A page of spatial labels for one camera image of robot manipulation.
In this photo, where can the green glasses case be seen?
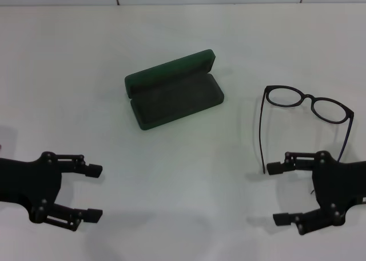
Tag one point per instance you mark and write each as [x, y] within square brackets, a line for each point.
[177, 101]

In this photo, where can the black glasses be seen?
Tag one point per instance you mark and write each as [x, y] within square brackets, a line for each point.
[308, 96]

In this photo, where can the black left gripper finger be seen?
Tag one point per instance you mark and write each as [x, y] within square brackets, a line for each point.
[93, 170]
[93, 215]

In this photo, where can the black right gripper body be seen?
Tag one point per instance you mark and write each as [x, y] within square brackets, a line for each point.
[337, 184]

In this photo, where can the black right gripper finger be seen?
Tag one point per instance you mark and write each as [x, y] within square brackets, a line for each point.
[276, 168]
[281, 219]

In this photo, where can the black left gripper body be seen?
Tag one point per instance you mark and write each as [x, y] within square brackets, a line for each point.
[28, 181]

